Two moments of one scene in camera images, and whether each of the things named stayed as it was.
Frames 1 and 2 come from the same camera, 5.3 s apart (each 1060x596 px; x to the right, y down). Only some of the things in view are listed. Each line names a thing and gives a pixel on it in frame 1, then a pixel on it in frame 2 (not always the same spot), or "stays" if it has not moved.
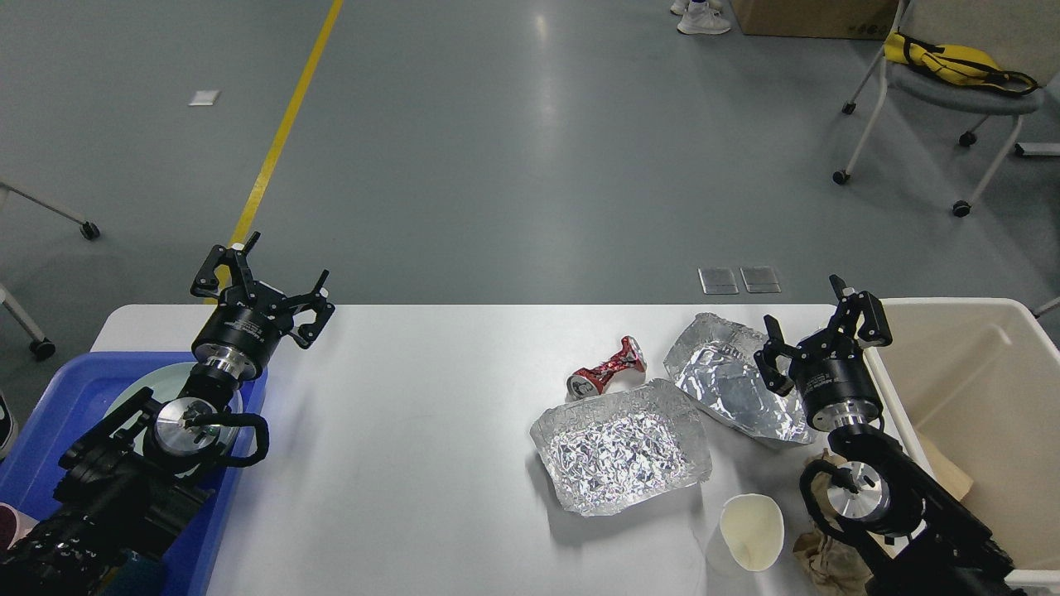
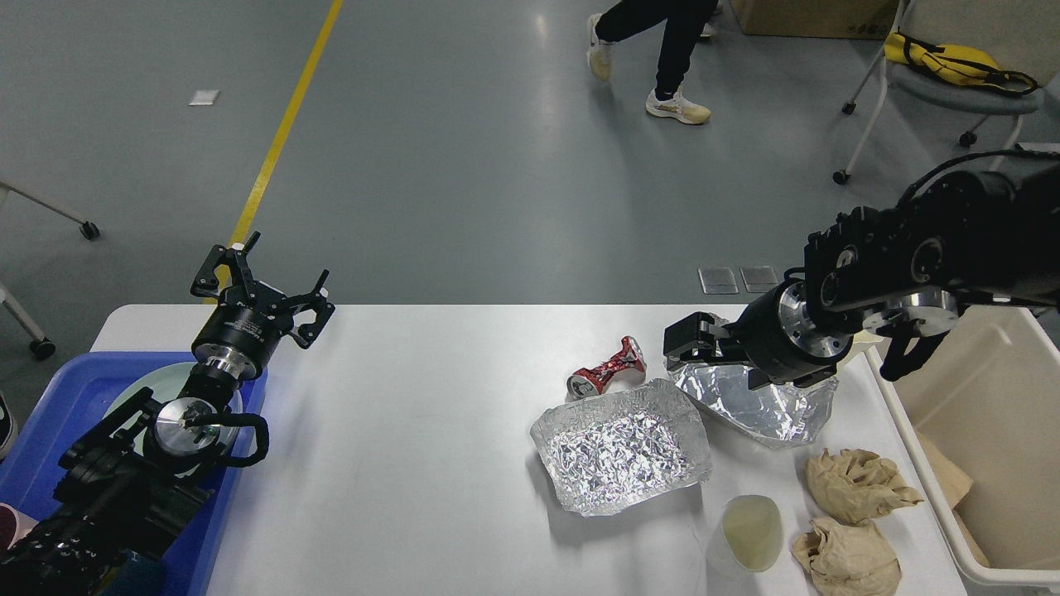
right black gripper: x=830 y=372 -> x=774 y=338
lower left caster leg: x=40 y=347 stays
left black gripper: x=243 y=334 stays
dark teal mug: x=137 y=574 stays
